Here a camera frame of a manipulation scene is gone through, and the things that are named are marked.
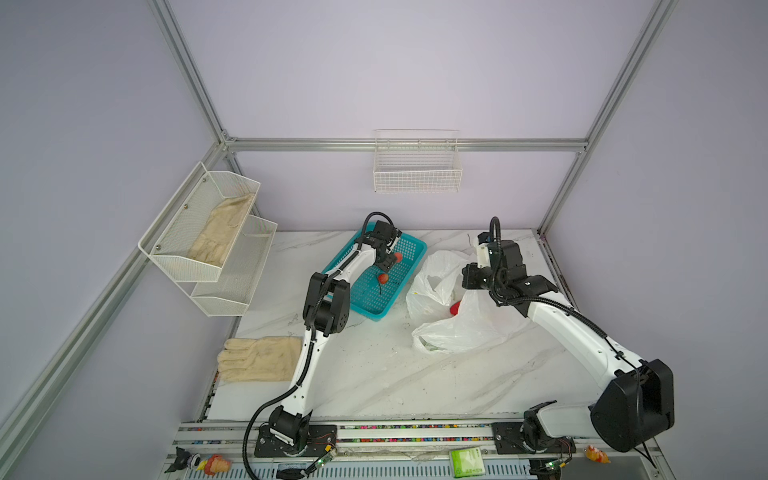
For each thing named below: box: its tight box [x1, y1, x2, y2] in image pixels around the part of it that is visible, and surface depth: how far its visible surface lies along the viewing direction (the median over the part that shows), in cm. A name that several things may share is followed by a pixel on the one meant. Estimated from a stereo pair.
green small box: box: [452, 447, 485, 478], surface depth 70 cm
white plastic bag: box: [406, 250, 528, 353], surface depth 82 cm
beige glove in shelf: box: [188, 192, 256, 267], surface depth 81 cm
